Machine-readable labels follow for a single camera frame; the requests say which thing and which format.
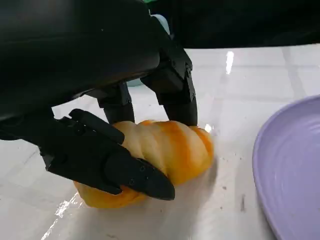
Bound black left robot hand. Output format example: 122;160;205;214
0;0;199;201

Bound orange white toy bread roll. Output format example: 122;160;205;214
73;119;215;210

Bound lilac plate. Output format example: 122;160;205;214
252;94;320;240

